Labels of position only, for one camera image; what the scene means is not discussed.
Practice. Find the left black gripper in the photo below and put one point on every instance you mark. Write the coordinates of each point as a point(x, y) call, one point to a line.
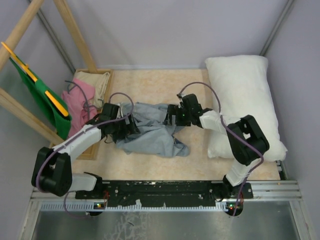
point(128, 129)

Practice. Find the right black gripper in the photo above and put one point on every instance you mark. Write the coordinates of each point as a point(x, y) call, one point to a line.
point(174, 110)

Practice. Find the light blue pillowcase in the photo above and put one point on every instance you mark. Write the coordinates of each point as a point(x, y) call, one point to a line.
point(154, 138)

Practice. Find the white pillow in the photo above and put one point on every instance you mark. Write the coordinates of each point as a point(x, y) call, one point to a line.
point(242, 89)

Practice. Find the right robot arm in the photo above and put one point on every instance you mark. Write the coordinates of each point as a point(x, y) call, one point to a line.
point(245, 137)

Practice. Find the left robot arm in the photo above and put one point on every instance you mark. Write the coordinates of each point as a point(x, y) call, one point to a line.
point(52, 171)

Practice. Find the wooden tray box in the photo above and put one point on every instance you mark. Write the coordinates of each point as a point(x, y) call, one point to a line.
point(85, 96)

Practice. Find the grey hanger in tray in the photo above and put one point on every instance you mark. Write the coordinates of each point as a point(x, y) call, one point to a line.
point(86, 105)

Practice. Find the pink garment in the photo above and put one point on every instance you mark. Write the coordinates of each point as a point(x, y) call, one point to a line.
point(75, 101)

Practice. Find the beige cloth in tray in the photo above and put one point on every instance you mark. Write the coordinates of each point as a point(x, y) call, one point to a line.
point(98, 81)

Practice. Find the green shirt on hanger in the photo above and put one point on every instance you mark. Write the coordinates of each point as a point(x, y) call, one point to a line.
point(37, 90)

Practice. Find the yellow plastic hanger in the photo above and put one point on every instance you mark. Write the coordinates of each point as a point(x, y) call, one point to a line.
point(26, 69)

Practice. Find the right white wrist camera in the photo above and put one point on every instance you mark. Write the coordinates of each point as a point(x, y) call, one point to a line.
point(181, 97)

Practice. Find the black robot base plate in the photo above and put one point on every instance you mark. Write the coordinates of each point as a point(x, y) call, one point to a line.
point(198, 193)

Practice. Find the white cable duct strip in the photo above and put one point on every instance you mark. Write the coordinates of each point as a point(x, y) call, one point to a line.
point(91, 206)

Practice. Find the aluminium frame rail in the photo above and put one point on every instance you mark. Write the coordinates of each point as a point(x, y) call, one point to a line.
point(283, 16)

